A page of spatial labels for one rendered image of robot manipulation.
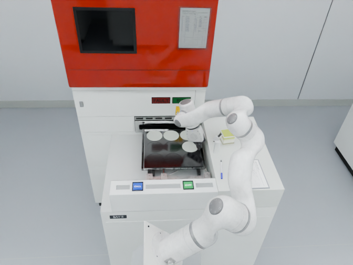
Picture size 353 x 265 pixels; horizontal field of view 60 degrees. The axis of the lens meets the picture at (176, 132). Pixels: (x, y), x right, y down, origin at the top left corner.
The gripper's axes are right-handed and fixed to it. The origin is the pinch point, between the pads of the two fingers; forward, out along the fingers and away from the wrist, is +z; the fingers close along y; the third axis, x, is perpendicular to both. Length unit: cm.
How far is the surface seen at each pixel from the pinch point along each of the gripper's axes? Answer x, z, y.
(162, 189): -42.5, -5.4, -4.6
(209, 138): 5.5, -2.2, 5.8
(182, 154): -8.3, -0.3, -8.0
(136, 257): -73, 8, -9
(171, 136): 4.3, -4.4, -19.6
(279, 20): 201, -7, 24
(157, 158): -17.2, -4.5, -19.9
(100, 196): -9, 46, -96
